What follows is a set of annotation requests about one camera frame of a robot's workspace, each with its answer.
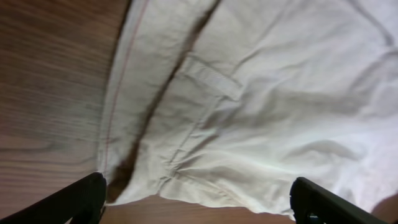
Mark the beige shorts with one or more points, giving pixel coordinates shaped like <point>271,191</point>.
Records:
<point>226,103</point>

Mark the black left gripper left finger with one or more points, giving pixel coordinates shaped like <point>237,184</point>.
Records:
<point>79,203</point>

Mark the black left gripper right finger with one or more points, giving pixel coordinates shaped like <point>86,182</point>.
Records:
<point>312,204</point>

